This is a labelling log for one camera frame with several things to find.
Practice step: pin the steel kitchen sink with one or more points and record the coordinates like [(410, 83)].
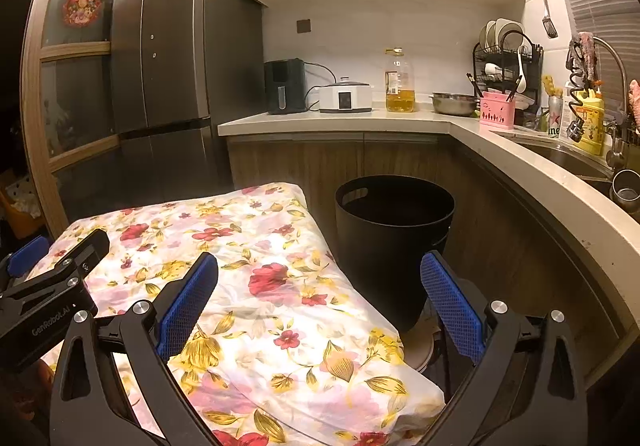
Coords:
[(565, 160)]

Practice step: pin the pink utensil holder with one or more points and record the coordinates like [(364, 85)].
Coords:
[(496, 113)]

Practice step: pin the orange dining chair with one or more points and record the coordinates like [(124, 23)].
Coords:
[(20, 213)]

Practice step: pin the hanging metal spatula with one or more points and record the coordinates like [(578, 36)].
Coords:
[(550, 28)]

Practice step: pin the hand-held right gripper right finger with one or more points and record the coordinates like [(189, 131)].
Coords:
[(450, 306)]

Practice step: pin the black trash bin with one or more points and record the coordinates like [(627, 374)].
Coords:
[(395, 251)]

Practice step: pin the pink hanging cloth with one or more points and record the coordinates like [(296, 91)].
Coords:
[(585, 53)]

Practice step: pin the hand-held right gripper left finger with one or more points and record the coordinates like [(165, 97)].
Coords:
[(187, 301)]

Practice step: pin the black air fryer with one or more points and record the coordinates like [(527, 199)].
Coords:
[(284, 85)]

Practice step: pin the colourful round door sticker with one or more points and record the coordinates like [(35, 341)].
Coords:
[(82, 7)]

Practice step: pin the cooking oil bottle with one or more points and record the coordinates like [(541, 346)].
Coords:
[(400, 98)]

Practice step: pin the beer can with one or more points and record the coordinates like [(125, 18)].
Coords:
[(555, 118)]

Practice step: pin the yellow dish soap bottle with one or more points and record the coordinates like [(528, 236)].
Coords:
[(594, 125)]

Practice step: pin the grey multi-door refrigerator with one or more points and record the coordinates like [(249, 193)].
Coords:
[(185, 50)]

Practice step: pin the floral tablecloth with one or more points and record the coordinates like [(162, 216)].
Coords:
[(280, 301)]

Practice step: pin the black dish rack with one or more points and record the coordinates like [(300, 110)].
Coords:
[(505, 60)]

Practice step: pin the dark wall outlet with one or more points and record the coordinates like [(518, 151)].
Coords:
[(303, 25)]

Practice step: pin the metal cup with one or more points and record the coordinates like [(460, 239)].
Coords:
[(626, 191)]

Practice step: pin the round beige stool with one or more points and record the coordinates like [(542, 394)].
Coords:
[(420, 346)]

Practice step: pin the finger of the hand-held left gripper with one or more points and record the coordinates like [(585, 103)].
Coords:
[(27, 253), (90, 246)]

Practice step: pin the steel kitchen faucet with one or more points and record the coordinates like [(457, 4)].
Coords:
[(620, 75)]

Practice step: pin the wooden glass sliding door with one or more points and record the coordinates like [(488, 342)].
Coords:
[(75, 49)]

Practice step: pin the white plastic bottle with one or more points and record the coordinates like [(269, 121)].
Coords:
[(567, 100)]

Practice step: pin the metal mixing bowl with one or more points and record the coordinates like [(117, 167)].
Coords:
[(454, 104)]

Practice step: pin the white electric cooker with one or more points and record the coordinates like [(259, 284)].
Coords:
[(346, 98)]

